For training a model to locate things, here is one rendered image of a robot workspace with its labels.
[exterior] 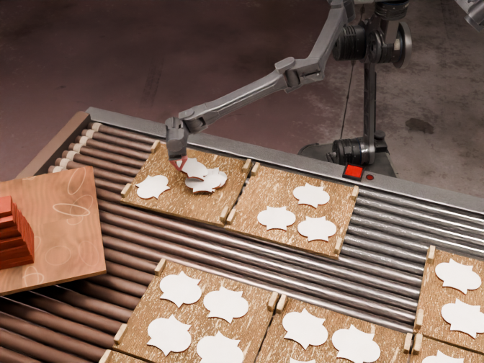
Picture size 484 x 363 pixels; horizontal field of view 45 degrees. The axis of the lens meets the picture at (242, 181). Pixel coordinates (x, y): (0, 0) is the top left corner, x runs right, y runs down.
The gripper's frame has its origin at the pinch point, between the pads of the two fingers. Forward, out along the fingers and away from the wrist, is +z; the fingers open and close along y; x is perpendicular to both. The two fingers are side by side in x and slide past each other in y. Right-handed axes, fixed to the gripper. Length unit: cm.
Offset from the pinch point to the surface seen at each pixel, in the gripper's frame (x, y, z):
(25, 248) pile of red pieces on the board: 50, -38, -8
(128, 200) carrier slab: 20.2, -5.5, 10.3
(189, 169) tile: -3.8, -1.4, 2.6
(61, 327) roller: 43, -55, 12
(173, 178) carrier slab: 2.5, 3.5, 10.6
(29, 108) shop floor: 98, 193, 104
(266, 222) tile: -27.8, -26.3, 9.8
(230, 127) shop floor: -39, 146, 106
